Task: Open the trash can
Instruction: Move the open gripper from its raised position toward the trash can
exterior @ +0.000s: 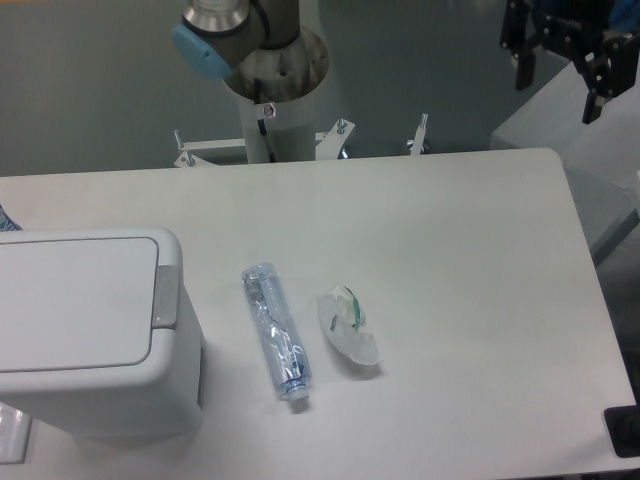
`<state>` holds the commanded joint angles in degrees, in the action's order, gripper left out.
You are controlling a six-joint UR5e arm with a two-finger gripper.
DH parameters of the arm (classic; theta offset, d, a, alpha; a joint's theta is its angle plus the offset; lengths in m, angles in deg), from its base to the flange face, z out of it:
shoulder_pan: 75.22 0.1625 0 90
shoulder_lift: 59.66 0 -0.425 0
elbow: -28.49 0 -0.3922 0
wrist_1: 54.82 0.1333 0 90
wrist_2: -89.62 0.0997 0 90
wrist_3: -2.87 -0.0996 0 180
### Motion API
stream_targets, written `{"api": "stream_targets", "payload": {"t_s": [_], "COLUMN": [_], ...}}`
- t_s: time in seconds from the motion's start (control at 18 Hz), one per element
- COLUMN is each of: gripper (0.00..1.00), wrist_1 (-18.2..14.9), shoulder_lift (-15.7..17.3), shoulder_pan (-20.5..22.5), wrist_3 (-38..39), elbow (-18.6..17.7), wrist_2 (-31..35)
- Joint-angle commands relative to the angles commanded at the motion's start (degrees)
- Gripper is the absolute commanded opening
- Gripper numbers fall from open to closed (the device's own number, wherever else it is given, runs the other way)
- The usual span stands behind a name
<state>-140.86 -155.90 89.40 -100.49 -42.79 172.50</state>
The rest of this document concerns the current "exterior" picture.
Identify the blue patterned packet at left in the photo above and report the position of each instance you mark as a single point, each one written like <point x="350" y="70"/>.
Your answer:
<point x="7" y="224"/>

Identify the clear plastic sheet lower left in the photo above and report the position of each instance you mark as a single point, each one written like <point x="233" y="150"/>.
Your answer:
<point x="15" y="432"/>

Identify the white push-lid trash can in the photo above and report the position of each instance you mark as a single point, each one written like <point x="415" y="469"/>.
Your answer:
<point x="99" y="337"/>

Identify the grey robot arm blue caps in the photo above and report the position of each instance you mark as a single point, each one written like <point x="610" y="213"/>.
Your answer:
<point x="215" y="37"/>

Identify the white metal base frame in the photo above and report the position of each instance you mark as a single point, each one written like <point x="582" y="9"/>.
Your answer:
<point x="267" y="140"/>

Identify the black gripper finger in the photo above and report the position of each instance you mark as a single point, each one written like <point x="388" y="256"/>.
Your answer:
<point x="608" y="71"/>
<point x="513" y="37"/>

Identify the crumpled clear plastic wrapper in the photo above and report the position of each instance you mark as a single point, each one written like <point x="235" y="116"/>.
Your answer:
<point x="345" y="325"/>

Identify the grey covered side table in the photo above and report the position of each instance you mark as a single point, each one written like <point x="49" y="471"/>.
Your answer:
<point x="600" y="159"/>

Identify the crushed clear plastic bottle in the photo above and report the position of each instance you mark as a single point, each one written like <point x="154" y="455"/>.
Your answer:
<point x="284" y="353"/>

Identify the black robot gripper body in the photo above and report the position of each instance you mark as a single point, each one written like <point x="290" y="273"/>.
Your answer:
<point x="569" y="28"/>

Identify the black clamp at table edge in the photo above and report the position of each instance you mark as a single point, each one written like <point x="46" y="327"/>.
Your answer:
<point x="623" y="426"/>

